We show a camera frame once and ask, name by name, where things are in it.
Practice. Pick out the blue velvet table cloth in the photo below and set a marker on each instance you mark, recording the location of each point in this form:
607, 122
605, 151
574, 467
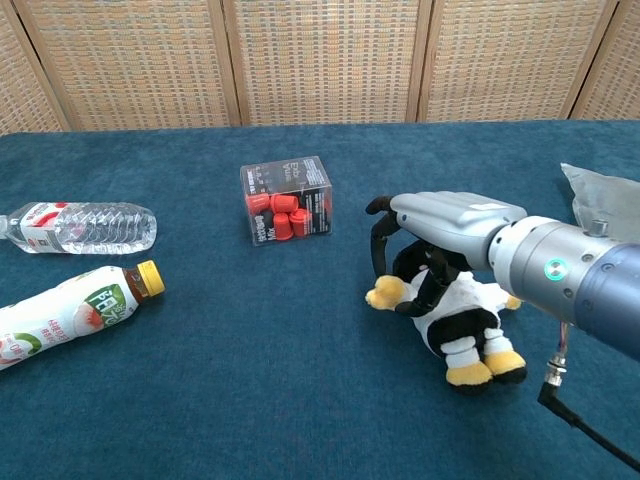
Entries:
200, 375

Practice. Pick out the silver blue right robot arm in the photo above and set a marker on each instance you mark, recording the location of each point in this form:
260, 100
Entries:
565, 272

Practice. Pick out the black and white plush toy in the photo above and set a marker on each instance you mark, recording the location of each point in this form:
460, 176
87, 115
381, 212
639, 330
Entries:
460, 320

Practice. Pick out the clear box of red capsules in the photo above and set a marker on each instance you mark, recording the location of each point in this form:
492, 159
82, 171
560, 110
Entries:
287, 202

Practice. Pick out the woven rattan folding screen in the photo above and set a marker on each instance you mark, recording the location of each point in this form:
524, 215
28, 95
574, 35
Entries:
320, 60

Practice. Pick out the clear plastic water bottle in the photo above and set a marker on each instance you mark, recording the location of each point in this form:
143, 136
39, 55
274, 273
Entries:
85, 227

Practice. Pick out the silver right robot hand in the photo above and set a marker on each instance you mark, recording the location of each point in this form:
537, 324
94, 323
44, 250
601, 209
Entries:
450, 222

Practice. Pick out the grey plastic bag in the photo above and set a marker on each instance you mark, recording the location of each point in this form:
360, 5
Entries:
600, 197

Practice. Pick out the yellow cap tea bottle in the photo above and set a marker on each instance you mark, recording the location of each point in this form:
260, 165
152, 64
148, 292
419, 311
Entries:
65, 312

